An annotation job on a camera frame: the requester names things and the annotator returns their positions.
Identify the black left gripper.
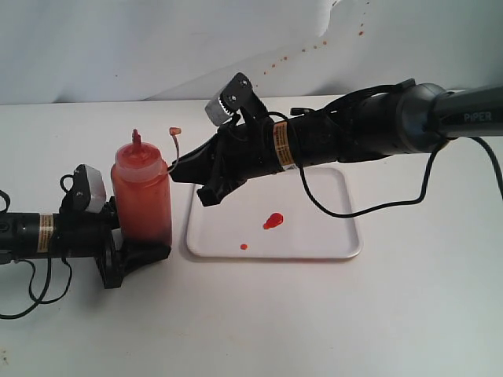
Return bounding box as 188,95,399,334
53,196,171,289

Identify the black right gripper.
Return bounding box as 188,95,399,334
170,107,295,207

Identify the red sauce squeeze bottle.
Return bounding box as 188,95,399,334
111,129,172,247

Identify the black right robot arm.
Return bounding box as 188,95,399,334
171,73,502,207

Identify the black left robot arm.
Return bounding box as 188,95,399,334
1,200,171,289

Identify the white rectangular tray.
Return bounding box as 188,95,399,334
186,170,362,262

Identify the red sauce blob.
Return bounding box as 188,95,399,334
263,212,284,230

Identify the white backdrop sheet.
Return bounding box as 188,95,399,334
1,1,502,104

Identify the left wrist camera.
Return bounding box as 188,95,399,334
59,164,107,214

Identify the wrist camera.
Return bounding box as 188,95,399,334
204,72,253,127
59,164,107,214

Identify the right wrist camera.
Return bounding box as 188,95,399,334
204,72,253,127

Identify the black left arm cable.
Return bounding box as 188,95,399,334
0,174,75,320

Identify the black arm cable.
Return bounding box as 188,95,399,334
0,174,75,320
270,112,503,218

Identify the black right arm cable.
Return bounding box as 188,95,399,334
270,112,503,218

